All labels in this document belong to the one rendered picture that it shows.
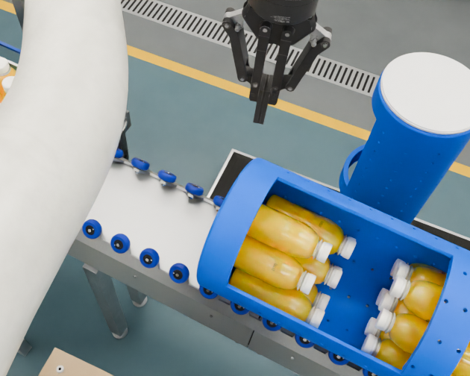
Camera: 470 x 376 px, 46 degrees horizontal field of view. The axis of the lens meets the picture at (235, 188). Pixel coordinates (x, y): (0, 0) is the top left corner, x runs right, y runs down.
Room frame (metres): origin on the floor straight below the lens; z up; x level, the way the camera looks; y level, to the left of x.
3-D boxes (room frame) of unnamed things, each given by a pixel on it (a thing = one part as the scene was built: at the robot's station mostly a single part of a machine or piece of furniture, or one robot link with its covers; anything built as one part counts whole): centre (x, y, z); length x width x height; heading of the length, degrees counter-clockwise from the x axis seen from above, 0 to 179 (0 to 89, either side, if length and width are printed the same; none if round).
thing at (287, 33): (0.49, -0.04, 1.60); 0.04 x 0.01 x 0.11; 175
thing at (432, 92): (1.02, -0.49, 1.03); 0.28 x 0.28 x 0.01
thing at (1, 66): (0.89, 0.59, 1.08); 0.04 x 0.04 x 0.02
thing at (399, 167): (1.02, -0.49, 0.59); 0.28 x 0.28 x 0.88
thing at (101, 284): (0.61, 0.37, 0.31); 0.06 x 0.06 x 0.63; 69
